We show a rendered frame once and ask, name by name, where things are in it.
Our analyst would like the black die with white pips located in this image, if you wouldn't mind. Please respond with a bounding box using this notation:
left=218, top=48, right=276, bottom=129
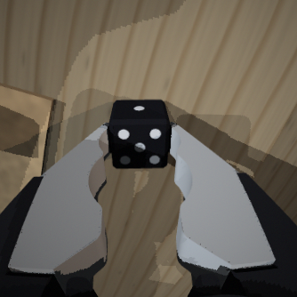
left=108, top=100, right=170, bottom=169

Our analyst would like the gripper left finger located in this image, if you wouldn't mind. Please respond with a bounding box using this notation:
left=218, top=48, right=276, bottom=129
left=0, top=123, right=111, bottom=297

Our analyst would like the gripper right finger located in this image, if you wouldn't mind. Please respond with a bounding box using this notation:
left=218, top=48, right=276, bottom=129
left=168, top=122, right=297, bottom=297

